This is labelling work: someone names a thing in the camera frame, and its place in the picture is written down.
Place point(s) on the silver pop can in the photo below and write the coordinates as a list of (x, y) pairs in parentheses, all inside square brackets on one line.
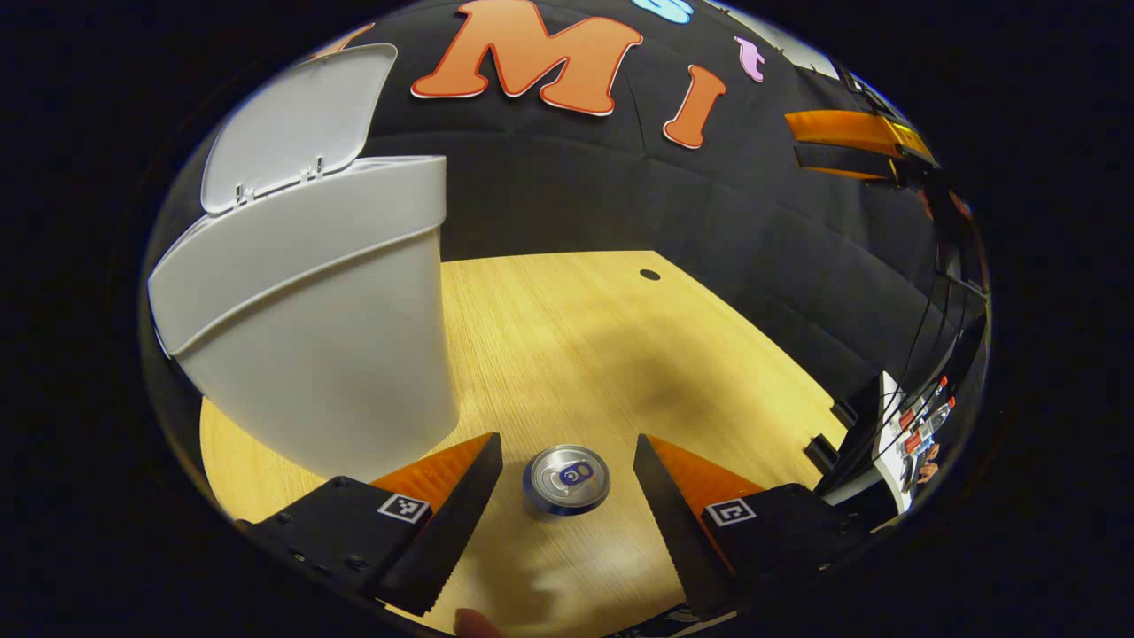
[(567, 478)]

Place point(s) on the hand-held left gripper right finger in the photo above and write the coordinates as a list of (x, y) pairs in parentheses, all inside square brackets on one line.
[(673, 523)]

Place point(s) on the black desk edge clamp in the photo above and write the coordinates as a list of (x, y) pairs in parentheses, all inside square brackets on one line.
[(843, 414), (821, 452)]

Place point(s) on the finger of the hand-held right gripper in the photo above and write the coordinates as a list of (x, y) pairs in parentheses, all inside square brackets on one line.
[(850, 161), (850, 128)]

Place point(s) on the white desktop garbage bin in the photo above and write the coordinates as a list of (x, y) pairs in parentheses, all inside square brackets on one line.
[(319, 337)]

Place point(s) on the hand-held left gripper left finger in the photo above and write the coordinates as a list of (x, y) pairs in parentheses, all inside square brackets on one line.
[(452, 523)]

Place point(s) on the wooden desktop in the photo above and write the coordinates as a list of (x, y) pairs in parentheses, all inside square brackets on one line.
[(602, 354)]

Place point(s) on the white cluttered shelf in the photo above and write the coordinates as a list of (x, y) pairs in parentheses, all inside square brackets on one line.
[(889, 434)]

